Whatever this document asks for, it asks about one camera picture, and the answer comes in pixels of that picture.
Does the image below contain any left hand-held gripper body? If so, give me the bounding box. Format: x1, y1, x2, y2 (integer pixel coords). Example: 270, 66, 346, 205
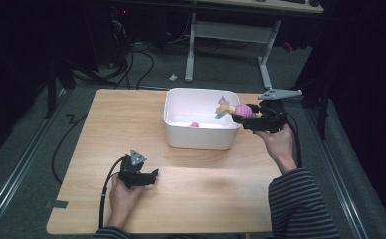
117, 149, 148, 190

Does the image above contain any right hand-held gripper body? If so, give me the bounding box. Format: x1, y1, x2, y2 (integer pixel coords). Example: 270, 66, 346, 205
247, 87, 303, 135

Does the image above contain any pink ball rope toy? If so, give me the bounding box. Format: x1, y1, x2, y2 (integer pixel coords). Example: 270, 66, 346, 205
214, 96, 263, 120

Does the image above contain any white plastic bin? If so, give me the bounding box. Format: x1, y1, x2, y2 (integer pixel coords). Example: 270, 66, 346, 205
163, 87, 244, 151

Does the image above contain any person's left hand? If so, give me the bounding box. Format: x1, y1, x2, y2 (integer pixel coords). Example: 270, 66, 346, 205
108, 173, 146, 223

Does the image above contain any person's right hand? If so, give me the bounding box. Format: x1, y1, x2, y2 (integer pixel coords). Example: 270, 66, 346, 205
254, 122, 298, 167

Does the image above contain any black stand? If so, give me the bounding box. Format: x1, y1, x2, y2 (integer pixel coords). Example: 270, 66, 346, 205
270, 75, 332, 141
44, 56, 77, 120

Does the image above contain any desk with grey metal legs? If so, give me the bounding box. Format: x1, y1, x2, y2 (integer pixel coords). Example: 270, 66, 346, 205
184, 0, 325, 92

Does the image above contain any grey tape piece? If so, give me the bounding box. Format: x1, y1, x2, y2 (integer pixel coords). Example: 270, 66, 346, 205
44, 199, 70, 210

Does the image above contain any black computer tower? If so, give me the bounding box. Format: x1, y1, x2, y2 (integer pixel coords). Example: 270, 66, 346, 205
108, 4, 133, 68

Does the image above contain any left hand-held gripper cable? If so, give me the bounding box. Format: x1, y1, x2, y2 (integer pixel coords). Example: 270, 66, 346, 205
97, 155, 126, 230

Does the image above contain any black floor cable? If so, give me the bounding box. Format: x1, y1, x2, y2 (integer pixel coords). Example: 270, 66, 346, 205
51, 113, 88, 185

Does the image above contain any bundle of black cables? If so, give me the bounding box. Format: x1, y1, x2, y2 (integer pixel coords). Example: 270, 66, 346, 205
113, 19, 156, 90

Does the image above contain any metal floor rail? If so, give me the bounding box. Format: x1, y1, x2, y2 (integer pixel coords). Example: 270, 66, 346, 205
304, 107, 370, 239
0, 89, 70, 235

